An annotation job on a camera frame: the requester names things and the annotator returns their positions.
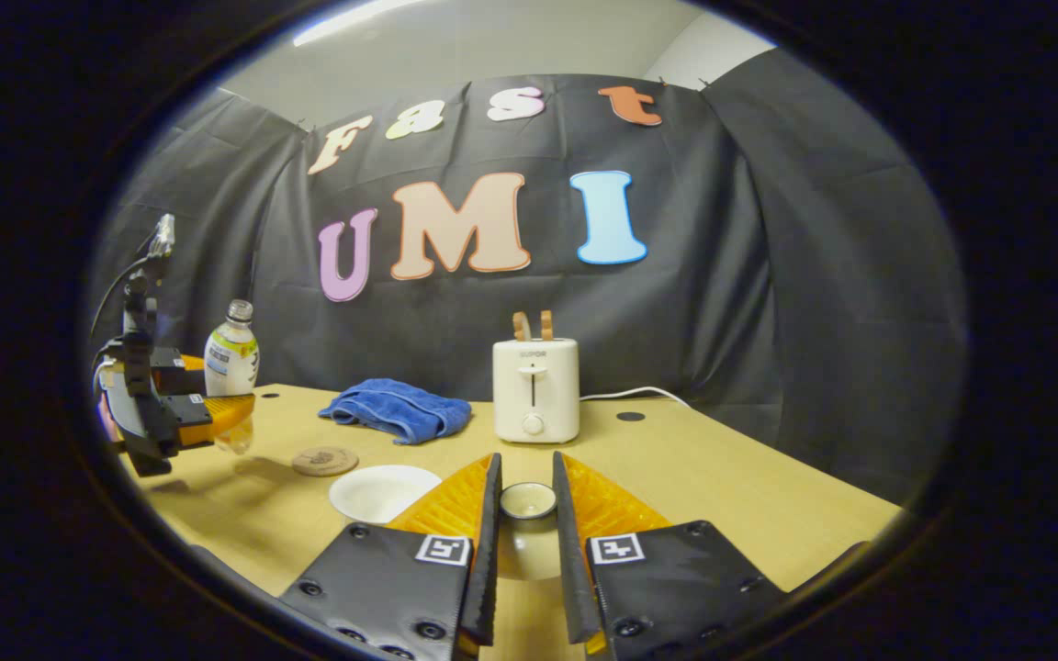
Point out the white teacup lid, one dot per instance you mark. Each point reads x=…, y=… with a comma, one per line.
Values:
x=529, y=542

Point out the white toaster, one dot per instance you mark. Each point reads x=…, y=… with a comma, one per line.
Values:
x=536, y=390

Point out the brown bread slice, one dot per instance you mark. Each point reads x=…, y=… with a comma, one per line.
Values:
x=521, y=326
x=546, y=324

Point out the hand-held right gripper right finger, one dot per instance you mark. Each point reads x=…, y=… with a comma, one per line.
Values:
x=667, y=588

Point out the white ceramic teacup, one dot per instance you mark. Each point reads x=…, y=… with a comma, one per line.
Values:
x=382, y=491

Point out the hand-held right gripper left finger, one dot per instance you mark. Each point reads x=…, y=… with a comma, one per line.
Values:
x=400, y=588

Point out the blue towel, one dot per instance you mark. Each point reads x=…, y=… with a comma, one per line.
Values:
x=396, y=411

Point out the round brown coaster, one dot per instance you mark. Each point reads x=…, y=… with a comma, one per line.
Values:
x=325, y=461

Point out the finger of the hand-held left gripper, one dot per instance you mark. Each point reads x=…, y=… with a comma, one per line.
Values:
x=189, y=418
x=175, y=378

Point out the clear plastic water bottle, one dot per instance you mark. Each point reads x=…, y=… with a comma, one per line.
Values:
x=231, y=363

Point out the black backdrop cloth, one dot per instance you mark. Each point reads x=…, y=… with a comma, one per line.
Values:
x=749, y=275

